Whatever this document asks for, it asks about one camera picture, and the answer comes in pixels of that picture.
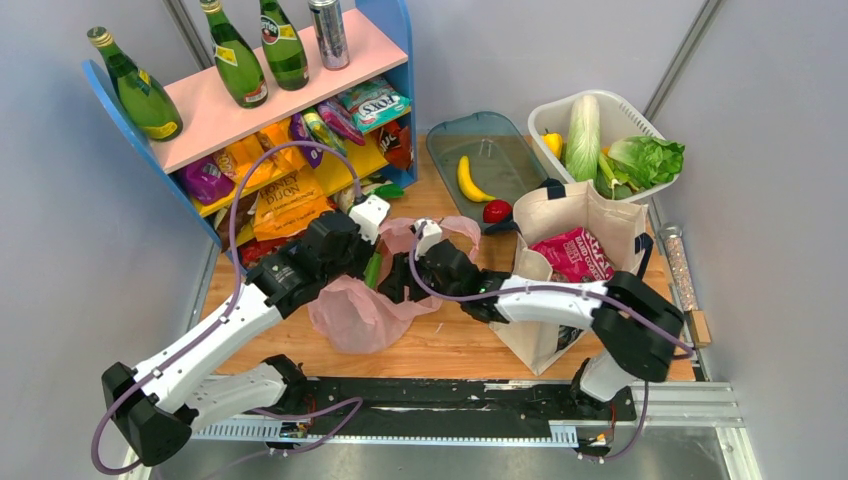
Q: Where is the green leafy vegetable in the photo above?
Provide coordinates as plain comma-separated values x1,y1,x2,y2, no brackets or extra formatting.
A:
595,152,634,200

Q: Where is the orange snack bag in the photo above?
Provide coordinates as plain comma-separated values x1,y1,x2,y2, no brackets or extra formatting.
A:
212,118,307,188

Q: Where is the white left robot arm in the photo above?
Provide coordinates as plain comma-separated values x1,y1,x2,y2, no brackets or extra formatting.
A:
101,205,389,466

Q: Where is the red patterned snack bag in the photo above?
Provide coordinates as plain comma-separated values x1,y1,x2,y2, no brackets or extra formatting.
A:
238,237,289,270

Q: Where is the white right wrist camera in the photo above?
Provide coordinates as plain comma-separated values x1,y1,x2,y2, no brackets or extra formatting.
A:
412,218,442,260

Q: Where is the honey dijon chips bag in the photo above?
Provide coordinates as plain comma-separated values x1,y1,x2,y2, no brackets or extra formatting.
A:
252,166,333,241

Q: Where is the long green chili pepper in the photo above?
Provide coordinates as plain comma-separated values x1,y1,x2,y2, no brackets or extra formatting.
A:
363,251,383,290

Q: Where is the napa cabbage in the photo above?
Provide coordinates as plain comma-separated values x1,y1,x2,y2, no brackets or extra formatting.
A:
564,95,601,182

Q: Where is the green glass bottle right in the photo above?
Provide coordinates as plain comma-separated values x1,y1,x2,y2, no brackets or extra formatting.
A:
260,0,309,91

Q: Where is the cream canvas tote bag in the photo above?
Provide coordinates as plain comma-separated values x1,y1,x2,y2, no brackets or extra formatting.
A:
483,178,654,377

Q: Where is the teal transparent plastic tray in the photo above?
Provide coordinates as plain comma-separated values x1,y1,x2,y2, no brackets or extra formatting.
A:
426,111,548,235

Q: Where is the silver drink can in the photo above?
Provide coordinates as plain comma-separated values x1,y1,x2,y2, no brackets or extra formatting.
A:
307,0,350,70

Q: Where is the green lettuce leaf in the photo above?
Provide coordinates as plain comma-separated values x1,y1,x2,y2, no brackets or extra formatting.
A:
607,136,685,189

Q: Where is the yellow bell pepper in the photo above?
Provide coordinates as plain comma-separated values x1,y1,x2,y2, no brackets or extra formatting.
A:
542,131,565,159

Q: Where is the red hand cooked chips bag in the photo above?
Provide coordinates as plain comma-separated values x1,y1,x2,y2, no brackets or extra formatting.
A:
530,227,615,283

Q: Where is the colourful striped candy packet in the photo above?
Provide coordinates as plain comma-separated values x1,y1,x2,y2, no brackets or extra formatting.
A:
301,107,347,156

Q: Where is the green glass bottle left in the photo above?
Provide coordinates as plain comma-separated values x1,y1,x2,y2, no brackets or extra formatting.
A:
86,26,184,142

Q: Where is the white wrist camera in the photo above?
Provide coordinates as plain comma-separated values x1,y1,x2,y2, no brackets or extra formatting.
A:
412,218,442,260
347,195,391,245

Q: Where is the pink plastic grocery bag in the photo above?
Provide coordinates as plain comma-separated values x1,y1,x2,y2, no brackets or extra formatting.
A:
307,216,481,354

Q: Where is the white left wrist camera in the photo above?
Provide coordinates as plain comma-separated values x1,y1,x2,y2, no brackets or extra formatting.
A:
347,195,391,245

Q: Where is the green white snack bag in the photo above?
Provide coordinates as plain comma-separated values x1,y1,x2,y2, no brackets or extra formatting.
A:
331,174,405,212

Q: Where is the green glass bottle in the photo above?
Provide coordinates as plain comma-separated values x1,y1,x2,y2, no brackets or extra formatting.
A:
260,0,309,91
199,0,268,109
86,26,184,142

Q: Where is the pink candy packet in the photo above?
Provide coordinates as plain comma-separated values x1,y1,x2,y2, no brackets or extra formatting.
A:
316,97,366,146

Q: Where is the glass tube of beads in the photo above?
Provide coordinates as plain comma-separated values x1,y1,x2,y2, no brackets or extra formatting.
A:
659,223,699,312

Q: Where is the teal foxs candy bag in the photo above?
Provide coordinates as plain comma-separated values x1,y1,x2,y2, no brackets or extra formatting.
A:
337,76,411,133

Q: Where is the purple snack bag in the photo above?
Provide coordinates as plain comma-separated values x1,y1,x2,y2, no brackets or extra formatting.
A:
177,156,235,206

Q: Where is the blue pink snack shelf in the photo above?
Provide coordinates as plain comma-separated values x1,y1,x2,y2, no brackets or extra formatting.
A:
82,1,415,245

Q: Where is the red pomegranate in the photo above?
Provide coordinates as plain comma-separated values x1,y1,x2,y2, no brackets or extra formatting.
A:
482,199,512,224

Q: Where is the green glass bottle middle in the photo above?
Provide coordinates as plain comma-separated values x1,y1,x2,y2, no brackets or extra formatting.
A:
199,0,268,109

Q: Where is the purple candy packet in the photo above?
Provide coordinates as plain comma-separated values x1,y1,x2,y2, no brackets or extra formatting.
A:
288,113,323,168

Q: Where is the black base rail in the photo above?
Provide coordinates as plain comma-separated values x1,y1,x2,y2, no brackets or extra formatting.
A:
270,377,637,439

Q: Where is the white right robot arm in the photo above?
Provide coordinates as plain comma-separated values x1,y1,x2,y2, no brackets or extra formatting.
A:
377,240,689,418

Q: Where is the yellow banana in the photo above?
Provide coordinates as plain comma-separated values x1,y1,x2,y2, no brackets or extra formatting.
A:
456,155,495,203

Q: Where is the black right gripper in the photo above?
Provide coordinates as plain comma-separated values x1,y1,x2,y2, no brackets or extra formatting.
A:
380,249,464,304

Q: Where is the red dark snack bag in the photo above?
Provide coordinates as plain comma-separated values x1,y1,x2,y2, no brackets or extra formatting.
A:
374,120,413,170

